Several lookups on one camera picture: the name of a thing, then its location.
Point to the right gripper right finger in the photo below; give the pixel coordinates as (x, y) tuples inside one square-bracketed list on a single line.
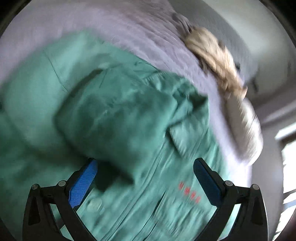
[(251, 220)]

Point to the cream ruffled pillow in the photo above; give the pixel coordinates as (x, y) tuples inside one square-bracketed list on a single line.
[(246, 129)]

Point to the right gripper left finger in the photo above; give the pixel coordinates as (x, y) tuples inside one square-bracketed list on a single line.
[(38, 220)]

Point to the green work jacket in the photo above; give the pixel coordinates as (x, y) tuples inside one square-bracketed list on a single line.
[(81, 98)]

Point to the lilac embossed bed blanket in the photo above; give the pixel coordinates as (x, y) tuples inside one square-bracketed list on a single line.
[(145, 28)]

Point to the beige striped crumpled cloth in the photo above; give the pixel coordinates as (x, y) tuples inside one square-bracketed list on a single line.
[(214, 56)]

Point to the grey padded headboard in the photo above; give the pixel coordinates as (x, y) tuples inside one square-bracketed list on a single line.
[(191, 14)]

